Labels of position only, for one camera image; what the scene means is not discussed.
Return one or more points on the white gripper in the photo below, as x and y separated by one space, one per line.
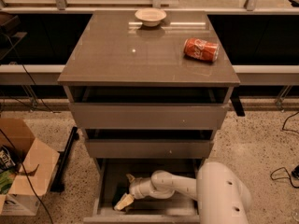
137 188

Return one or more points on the green yellow sponge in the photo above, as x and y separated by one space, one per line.
120 191

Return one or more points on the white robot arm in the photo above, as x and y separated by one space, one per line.
221 196

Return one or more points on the grey bottom drawer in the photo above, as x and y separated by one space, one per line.
179 209

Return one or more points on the grey drawer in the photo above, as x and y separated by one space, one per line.
179 209
149 144
148 108

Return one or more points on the grey middle drawer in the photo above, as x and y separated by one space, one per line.
149 144

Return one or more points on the grey top drawer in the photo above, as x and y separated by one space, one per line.
148 108

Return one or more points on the grey drawer cabinet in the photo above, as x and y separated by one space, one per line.
117 50

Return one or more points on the black bar on floor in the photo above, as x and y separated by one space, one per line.
57 184

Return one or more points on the open cardboard box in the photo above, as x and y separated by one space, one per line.
37 162

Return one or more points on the green packet in box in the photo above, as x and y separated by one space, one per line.
6 180

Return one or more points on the snack bag in box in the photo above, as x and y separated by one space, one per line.
6 159

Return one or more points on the red soda can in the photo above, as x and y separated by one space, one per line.
201 50

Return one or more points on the white bowl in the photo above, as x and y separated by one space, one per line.
150 16

